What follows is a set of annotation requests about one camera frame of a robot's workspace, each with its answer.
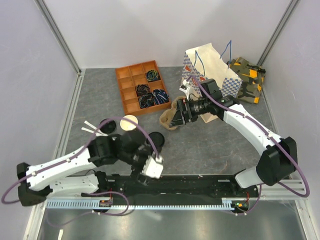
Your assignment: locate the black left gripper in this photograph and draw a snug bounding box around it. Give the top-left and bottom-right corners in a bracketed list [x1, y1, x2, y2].
[120, 144, 162, 184]

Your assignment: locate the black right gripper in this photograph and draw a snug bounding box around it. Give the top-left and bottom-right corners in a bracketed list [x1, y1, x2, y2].
[169, 97, 211, 128]

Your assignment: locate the cardboard cup carrier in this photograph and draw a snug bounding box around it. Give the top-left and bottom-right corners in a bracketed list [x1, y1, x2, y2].
[159, 96, 187, 131]

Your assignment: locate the black plastic cup lid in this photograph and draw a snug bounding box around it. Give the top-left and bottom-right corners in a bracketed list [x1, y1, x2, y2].
[100, 120, 117, 135]

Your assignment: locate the paper cup front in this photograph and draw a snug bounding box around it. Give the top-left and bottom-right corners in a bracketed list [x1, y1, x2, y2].
[156, 143, 164, 154]

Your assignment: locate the paper cup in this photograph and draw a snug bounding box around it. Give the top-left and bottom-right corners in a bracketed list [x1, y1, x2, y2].
[156, 143, 164, 154]
[120, 115, 138, 131]

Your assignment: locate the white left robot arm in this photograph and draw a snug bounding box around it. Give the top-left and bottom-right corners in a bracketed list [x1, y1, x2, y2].
[16, 129, 163, 207]

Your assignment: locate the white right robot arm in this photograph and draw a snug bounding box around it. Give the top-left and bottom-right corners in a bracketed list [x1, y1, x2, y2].
[168, 79, 298, 197]

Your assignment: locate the checkered paper takeout bag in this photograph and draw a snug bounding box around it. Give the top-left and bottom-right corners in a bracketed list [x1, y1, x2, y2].
[180, 39, 243, 124]

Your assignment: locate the paper cup near tray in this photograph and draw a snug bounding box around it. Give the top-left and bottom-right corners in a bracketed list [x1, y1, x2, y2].
[120, 115, 138, 131]

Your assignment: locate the blue striped rolled sock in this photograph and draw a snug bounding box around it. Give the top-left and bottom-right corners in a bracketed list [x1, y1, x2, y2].
[152, 89, 169, 105]

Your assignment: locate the black patterned rolled sock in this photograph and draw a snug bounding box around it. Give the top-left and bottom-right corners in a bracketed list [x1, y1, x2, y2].
[138, 92, 155, 109]

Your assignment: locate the wrapped straw middle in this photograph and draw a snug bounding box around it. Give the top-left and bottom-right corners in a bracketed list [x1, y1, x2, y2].
[81, 127, 108, 137]

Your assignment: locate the wrapped straw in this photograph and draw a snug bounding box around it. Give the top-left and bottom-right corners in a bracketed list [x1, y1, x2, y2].
[84, 120, 98, 130]
[81, 127, 108, 137]

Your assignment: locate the dark rolled sock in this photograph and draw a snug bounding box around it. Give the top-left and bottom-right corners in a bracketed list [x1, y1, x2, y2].
[135, 84, 150, 97]

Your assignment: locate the green blue rolled sock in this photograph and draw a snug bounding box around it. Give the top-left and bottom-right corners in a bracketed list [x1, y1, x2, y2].
[145, 69, 161, 82]

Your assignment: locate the wrapped straw upper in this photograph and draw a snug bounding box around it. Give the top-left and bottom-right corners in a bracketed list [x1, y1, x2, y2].
[84, 120, 98, 130]

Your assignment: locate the orange compartment tray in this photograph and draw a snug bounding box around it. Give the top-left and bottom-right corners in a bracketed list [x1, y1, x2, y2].
[115, 60, 172, 116]

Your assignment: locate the camouflage cloth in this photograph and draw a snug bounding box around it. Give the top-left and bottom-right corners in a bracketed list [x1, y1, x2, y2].
[227, 57, 266, 104]

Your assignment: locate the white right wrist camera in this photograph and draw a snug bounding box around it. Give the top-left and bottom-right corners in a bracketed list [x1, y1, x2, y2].
[179, 79, 198, 100]

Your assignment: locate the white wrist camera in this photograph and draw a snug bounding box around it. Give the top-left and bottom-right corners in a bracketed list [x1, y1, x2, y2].
[141, 155, 164, 179]
[179, 79, 198, 100]

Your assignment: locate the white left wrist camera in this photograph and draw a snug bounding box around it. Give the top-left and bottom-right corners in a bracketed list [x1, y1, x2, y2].
[141, 155, 164, 179]

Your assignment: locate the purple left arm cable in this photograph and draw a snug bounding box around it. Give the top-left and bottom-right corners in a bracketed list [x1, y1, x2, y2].
[1, 117, 161, 227]

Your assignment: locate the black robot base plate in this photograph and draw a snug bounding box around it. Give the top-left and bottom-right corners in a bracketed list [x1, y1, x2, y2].
[92, 172, 259, 205]

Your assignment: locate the grey slotted cable duct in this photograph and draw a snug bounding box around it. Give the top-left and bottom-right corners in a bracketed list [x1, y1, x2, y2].
[45, 198, 235, 211]

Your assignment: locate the aluminium frame rail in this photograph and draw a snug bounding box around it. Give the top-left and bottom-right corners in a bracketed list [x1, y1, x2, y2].
[47, 176, 297, 199]

